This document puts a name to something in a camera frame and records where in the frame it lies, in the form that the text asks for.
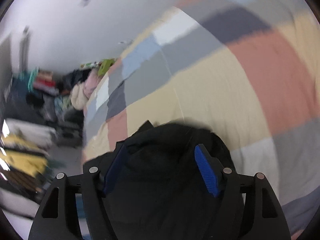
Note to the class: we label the dark clothes pile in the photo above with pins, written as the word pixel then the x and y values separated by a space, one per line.
pixel 71 79

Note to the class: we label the pink plush garment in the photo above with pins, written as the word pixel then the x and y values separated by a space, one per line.
pixel 91 83

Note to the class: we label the cream fleece garment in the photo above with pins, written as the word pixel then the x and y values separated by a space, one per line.
pixel 78 97

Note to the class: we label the teal clothes hanger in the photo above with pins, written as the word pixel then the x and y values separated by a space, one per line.
pixel 32 77

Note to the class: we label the green tissue box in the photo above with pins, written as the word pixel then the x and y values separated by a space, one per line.
pixel 105 66

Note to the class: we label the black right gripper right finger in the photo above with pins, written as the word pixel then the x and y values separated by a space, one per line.
pixel 247 206

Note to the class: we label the black padded jacket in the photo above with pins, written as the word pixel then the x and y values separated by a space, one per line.
pixel 160 193

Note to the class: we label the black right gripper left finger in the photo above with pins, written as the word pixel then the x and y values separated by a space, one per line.
pixel 57 216

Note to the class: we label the patchwork checkered bed quilt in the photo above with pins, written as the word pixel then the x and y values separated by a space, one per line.
pixel 248 70

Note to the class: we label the red hanging clothes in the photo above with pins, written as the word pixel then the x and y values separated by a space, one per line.
pixel 45 82

